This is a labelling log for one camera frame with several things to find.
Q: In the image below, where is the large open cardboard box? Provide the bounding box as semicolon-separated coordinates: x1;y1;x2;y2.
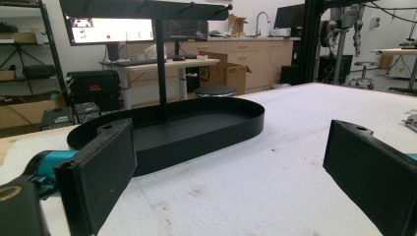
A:
198;51;252;96

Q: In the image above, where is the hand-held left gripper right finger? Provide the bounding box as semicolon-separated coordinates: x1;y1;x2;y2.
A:
323;119;417;236

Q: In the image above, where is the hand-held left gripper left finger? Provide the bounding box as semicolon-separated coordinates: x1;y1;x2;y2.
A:
53;118;138;236

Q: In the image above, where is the wide lit computer monitor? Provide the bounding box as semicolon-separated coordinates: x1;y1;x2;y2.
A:
63;14;155;47

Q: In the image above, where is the black metal frame post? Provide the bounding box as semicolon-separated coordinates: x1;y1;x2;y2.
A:
297;0;329;85

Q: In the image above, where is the black jewelry stand with tray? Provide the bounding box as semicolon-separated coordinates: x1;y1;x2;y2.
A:
58;0;266;177

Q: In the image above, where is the wooden side table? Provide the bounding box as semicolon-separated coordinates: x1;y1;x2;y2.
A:
371;47;417;93

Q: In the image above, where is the small dark computer monitor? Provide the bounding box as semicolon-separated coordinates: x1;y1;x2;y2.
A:
162;20;209;42

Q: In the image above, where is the light wooden standing desk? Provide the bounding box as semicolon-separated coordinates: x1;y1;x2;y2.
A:
101;58;220;110

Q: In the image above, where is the white foam table cover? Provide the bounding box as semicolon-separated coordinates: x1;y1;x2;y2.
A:
0;82;417;236

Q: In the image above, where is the black metal shelf rack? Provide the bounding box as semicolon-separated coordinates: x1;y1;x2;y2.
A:
0;0;71;106

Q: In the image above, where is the black monitor on counter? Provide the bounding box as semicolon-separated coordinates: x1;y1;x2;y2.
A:
273;3;306;30

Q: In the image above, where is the silver faucet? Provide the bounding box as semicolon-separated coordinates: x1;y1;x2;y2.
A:
255;11;272;38

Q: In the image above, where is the metal rolling stool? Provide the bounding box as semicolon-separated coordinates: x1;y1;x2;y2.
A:
347;60;377;90

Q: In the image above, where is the flat cardboard box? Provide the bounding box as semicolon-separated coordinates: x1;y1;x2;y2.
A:
0;97;67;131

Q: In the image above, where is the grey metal object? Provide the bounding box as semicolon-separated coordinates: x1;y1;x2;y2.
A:
402;114;417;134

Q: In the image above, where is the black hard equipment case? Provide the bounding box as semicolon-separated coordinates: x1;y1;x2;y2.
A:
66;69;122;112

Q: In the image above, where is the wooden cabinet counter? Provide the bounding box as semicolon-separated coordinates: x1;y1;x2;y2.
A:
126;35;301;95

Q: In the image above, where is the black electronic device box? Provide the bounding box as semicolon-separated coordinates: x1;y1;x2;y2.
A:
39;106;75;132

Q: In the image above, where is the black keyboard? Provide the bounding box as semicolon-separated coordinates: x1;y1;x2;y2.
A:
99;58;168;67

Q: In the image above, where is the black round stool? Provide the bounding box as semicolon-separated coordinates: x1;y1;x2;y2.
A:
192;85;237;98

